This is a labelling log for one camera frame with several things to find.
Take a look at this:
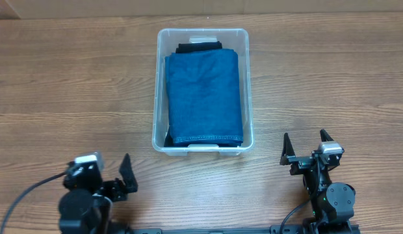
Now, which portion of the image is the black cloth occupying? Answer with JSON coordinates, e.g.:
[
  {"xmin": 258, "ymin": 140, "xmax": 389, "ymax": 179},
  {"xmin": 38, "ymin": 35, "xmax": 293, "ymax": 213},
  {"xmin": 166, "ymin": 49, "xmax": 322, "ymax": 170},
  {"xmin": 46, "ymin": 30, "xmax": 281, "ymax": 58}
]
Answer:
[
  {"xmin": 175, "ymin": 41, "xmax": 222, "ymax": 53},
  {"xmin": 164, "ymin": 129, "xmax": 174, "ymax": 147}
]

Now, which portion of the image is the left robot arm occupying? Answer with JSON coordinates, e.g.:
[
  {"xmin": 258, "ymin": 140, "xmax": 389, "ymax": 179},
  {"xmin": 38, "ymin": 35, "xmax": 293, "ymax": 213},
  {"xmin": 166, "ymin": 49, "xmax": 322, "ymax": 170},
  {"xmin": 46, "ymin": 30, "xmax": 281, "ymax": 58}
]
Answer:
[{"xmin": 58, "ymin": 152, "xmax": 138, "ymax": 234}]

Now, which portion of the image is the blue denim cloth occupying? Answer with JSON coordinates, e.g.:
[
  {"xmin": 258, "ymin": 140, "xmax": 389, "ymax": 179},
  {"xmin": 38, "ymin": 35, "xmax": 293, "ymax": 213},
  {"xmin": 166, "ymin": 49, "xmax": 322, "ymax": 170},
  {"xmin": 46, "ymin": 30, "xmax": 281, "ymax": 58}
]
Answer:
[{"xmin": 165, "ymin": 49, "xmax": 243, "ymax": 147}]

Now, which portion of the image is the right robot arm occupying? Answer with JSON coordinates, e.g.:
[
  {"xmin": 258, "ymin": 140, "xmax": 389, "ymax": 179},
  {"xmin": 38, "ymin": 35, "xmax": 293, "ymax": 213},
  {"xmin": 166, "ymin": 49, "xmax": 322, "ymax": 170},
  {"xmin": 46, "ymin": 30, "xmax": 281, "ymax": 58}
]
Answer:
[{"xmin": 272, "ymin": 129, "xmax": 360, "ymax": 234}]

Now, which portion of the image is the clear plastic storage bin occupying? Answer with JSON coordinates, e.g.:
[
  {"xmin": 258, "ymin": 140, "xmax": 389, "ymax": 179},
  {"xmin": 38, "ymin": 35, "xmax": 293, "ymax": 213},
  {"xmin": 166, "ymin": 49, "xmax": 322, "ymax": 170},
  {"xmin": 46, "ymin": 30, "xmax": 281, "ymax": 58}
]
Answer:
[{"xmin": 152, "ymin": 28, "xmax": 255, "ymax": 156}]

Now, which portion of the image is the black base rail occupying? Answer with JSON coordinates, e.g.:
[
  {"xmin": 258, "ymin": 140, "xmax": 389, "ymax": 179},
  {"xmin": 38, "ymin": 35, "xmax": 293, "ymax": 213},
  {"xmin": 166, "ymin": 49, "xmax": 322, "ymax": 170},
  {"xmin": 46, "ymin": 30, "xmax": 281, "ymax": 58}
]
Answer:
[{"xmin": 107, "ymin": 223, "xmax": 311, "ymax": 234}]

